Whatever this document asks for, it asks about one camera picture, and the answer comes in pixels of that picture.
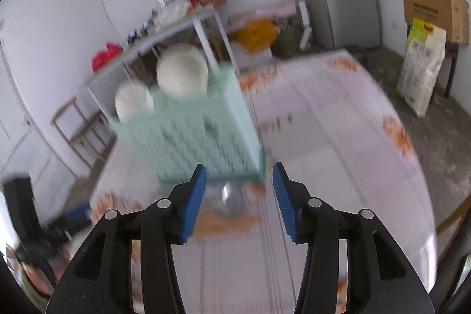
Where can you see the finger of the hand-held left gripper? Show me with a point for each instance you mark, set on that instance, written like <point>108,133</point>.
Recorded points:
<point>75,214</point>

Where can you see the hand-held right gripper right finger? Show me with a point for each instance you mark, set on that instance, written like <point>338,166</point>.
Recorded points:
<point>282,203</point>

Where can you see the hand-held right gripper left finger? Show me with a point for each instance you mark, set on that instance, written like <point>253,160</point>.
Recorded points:
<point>193,201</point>

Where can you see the large metal spoon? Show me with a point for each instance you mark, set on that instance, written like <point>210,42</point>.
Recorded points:
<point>232,194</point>

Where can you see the mint green utensil basket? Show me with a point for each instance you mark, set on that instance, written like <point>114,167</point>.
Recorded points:
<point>191,137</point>

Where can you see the floral tablecloth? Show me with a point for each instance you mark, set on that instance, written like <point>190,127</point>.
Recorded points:
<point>331,152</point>

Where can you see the wooden chair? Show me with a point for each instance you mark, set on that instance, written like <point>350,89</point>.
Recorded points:
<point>92,130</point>

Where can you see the white door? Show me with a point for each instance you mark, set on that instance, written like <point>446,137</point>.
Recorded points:
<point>18,115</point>

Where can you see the white rice paddle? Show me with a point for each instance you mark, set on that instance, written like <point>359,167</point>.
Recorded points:
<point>134,100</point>

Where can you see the white round ladle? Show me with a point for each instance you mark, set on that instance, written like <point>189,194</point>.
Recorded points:
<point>182,71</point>

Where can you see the red plastic bag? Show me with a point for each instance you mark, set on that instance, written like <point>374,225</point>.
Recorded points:
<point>106,57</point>

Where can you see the long white desk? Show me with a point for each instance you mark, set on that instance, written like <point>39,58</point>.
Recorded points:
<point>206,41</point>

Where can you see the olive green bag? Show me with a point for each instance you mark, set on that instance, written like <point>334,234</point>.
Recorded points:
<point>290,40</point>

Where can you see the yellow plastic bag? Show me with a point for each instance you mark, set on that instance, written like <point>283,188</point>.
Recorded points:
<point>257,35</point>

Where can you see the black devices on desk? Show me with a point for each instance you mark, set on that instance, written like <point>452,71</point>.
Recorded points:
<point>133,36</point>

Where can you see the white plastic bag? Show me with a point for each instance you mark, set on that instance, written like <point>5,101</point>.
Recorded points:
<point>173,12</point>

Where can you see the pink floral cloth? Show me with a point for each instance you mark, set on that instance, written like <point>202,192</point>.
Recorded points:
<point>272,8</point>

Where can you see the large cardboard box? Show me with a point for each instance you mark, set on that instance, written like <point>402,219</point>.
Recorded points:
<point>427,5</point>

